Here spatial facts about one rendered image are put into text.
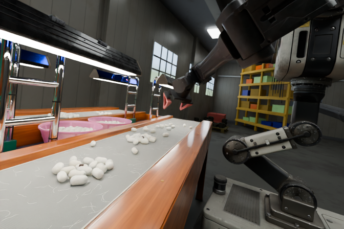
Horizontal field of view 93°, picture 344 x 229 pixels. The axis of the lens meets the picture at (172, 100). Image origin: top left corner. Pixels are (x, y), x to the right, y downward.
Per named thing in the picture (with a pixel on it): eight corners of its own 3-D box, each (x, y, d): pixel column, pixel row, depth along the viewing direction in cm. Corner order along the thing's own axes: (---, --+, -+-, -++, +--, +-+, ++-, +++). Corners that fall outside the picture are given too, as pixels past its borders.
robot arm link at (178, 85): (213, 78, 67) (202, 60, 67) (203, 85, 58) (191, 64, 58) (191, 91, 74) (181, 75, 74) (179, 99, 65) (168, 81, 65)
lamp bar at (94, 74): (137, 86, 182) (138, 79, 182) (97, 78, 123) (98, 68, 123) (131, 85, 185) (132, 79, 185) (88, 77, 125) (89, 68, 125)
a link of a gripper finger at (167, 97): (174, 114, 79) (183, 99, 74) (161, 113, 75) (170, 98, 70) (170, 104, 83) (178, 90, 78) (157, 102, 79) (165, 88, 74)
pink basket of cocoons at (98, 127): (108, 139, 94) (109, 123, 93) (87, 157, 67) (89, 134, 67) (59, 135, 92) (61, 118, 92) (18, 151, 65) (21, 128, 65)
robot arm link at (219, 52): (285, 46, 26) (251, -11, 26) (256, 64, 26) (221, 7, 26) (213, 79, 69) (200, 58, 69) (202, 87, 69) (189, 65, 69)
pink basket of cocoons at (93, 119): (137, 134, 115) (138, 120, 115) (113, 142, 90) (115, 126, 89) (106, 128, 123) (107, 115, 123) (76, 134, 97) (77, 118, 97)
